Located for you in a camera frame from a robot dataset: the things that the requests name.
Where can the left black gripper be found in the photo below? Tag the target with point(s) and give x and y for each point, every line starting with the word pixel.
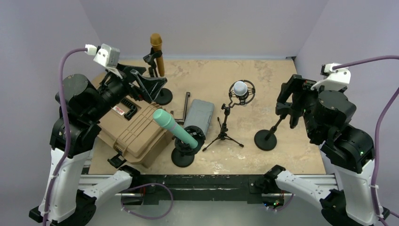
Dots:
pixel 125 73

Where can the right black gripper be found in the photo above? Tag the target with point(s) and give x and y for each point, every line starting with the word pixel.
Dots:
pixel 296 83

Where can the black clip stand round base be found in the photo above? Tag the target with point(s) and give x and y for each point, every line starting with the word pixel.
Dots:
pixel 155 61

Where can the gold microphone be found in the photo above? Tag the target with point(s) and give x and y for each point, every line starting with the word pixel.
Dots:
pixel 156 43

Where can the teal microphone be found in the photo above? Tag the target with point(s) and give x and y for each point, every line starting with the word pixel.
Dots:
pixel 166 121

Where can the white microphone silver grille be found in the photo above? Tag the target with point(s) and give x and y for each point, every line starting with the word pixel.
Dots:
pixel 240 88

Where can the black tripod shock mount stand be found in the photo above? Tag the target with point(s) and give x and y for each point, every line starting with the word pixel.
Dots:
pixel 234 101

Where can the black shock mount round base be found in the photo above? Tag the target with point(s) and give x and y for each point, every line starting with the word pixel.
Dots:
pixel 183 155

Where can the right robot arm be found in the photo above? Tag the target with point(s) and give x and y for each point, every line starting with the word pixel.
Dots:
pixel 351 151

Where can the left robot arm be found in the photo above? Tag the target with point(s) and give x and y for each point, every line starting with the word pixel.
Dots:
pixel 82 105

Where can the black stand with round base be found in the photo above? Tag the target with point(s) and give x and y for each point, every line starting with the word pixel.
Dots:
pixel 265 139

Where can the grey metal T-bar tool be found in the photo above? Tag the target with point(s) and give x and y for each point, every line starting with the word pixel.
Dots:
pixel 182 120

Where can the tan hard case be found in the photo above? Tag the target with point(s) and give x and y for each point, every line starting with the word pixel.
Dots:
pixel 129 132

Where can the grey plastic case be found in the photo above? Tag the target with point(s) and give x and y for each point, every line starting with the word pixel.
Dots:
pixel 199 115

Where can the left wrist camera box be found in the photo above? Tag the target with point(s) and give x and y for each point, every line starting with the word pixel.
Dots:
pixel 107 56

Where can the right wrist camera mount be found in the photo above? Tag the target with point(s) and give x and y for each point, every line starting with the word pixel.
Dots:
pixel 335 79

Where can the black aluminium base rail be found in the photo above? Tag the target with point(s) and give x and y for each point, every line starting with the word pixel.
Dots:
pixel 243 188

